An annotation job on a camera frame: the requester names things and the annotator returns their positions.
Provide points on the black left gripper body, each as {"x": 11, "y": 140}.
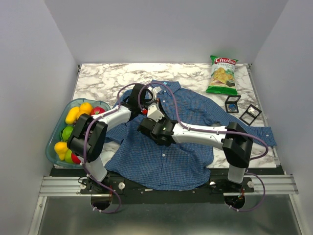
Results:
{"x": 139, "y": 106}

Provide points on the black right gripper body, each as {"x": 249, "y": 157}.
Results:
{"x": 161, "y": 121}

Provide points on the blue checked shirt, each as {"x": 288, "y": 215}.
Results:
{"x": 141, "y": 160}

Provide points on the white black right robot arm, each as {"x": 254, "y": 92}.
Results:
{"x": 231, "y": 139}

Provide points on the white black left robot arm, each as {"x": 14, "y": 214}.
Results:
{"x": 88, "y": 136}

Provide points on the black box with blue brooch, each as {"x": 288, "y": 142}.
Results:
{"x": 231, "y": 104}

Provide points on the black box with gold brooch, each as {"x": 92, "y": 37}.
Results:
{"x": 250, "y": 114}

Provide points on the orange fruit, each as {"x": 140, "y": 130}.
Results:
{"x": 86, "y": 107}

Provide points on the yellow mango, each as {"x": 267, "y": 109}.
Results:
{"x": 72, "y": 115}

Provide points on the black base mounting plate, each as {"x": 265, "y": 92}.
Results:
{"x": 218, "y": 190}

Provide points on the green cassava chips bag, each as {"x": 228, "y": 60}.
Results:
{"x": 222, "y": 79}

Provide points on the teal plastic fruit basket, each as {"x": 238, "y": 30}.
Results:
{"x": 55, "y": 136}

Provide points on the yellow pear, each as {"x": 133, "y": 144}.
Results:
{"x": 61, "y": 149}

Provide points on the green apple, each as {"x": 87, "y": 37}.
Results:
{"x": 68, "y": 157}

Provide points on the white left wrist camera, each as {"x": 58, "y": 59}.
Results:
{"x": 152, "y": 92}

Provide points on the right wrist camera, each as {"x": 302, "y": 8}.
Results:
{"x": 154, "y": 113}

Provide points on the aluminium frame rail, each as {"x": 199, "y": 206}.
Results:
{"x": 269, "y": 184}

